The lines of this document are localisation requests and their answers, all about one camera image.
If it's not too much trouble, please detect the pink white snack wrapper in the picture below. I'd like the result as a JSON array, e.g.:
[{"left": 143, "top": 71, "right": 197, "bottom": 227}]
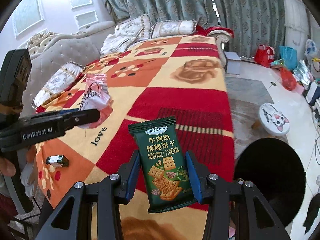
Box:
[{"left": 79, "top": 73, "right": 113, "bottom": 129}]

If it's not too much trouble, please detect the green biscuit packet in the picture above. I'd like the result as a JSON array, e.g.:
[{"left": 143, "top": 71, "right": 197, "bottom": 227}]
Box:
[{"left": 128, "top": 116, "right": 195, "bottom": 213}]

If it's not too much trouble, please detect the black round trash bin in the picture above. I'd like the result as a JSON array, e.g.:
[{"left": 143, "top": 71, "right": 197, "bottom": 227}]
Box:
[{"left": 234, "top": 138, "right": 306, "bottom": 226}]

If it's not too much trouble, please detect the white gloved left hand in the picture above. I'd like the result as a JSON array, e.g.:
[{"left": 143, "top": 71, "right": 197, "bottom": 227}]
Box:
[{"left": 0, "top": 152, "right": 38, "bottom": 196}]

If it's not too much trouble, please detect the small black white box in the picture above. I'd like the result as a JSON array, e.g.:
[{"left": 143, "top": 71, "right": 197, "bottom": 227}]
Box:
[{"left": 46, "top": 155, "right": 69, "bottom": 167}]

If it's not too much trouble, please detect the cylindrical bolster pillow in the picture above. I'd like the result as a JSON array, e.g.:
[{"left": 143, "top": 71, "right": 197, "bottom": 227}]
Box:
[{"left": 31, "top": 61, "right": 84, "bottom": 109}]

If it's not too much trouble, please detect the white upholstered headboard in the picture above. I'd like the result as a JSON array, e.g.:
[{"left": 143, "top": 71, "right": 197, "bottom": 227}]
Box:
[{"left": 21, "top": 21, "right": 116, "bottom": 116}]

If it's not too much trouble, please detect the cat face wooden stool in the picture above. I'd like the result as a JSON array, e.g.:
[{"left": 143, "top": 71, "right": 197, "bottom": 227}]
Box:
[{"left": 251, "top": 103, "right": 290, "bottom": 137}]

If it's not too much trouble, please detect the red plastic bag on floor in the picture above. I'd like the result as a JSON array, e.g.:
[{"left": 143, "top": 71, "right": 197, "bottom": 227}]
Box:
[{"left": 280, "top": 67, "right": 297, "bottom": 91}]

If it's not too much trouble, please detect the white patterned pillow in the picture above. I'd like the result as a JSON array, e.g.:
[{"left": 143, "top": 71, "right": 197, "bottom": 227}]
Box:
[
  {"left": 100, "top": 15, "right": 151, "bottom": 57},
  {"left": 151, "top": 20, "right": 197, "bottom": 38}
]

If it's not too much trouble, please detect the checkered orange red blanket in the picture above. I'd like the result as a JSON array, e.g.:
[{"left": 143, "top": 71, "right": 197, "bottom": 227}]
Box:
[{"left": 35, "top": 35, "right": 235, "bottom": 240}]

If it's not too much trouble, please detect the red shopping bag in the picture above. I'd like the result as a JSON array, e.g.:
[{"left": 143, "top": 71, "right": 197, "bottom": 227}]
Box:
[{"left": 254, "top": 45, "right": 275, "bottom": 68}]

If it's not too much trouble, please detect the blue shopping bag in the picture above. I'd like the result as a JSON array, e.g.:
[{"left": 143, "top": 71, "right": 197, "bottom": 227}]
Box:
[{"left": 279, "top": 46, "right": 298, "bottom": 70}]

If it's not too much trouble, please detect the green patterned curtain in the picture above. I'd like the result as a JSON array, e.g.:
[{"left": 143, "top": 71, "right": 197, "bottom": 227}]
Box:
[{"left": 103, "top": 0, "right": 285, "bottom": 57}]

